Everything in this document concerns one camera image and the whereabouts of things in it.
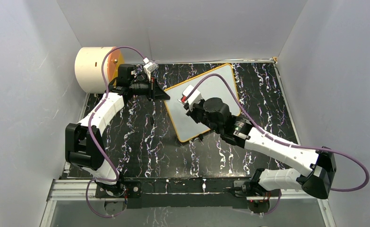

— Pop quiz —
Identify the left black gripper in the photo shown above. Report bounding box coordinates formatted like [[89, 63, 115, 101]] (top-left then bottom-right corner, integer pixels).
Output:
[[130, 76, 171, 103]]

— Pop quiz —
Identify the yellow framed whiteboard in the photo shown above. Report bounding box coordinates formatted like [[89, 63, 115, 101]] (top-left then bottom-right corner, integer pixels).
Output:
[[163, 63, 242, 143]]

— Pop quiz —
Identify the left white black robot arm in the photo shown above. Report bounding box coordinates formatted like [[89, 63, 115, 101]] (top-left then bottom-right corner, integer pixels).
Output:
[[65, 62, 170, 197]]

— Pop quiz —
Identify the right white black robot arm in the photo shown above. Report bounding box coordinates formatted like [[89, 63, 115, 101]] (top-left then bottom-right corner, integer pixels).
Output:
[[180, 97, 336, 199]]

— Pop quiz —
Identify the cream cylindrical drum orange face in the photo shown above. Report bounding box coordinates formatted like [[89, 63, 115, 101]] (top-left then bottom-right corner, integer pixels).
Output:
[[74, 47, 125, 94]]

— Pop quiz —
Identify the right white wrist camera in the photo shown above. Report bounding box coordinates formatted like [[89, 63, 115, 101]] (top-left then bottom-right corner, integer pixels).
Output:
[[180, 85, 202, 106]]

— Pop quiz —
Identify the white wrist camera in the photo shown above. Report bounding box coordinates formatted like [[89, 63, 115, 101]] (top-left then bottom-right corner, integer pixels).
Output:
[[180, 85, 202, 106], [143, 57, 158, 76]]

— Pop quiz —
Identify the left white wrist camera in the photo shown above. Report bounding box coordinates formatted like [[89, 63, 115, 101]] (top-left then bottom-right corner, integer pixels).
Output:
[[143, 57, 158, 76]]

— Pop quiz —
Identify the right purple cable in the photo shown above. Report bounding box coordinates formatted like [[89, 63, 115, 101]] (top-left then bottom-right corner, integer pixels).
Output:
[[184, 73, 370, 192]]

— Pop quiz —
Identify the purple cable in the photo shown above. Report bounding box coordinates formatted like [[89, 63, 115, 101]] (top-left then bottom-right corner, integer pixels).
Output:
[[184, 73, 370, 192], [85, 46, 146, 218]]

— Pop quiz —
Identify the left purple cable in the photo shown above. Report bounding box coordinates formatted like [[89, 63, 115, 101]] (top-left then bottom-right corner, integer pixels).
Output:
[[85, 46, 146, 218]]

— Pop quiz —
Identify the aluminium front frame rail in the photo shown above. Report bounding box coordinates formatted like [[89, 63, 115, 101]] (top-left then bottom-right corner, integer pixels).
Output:
[[41, 177, 335, 227]]

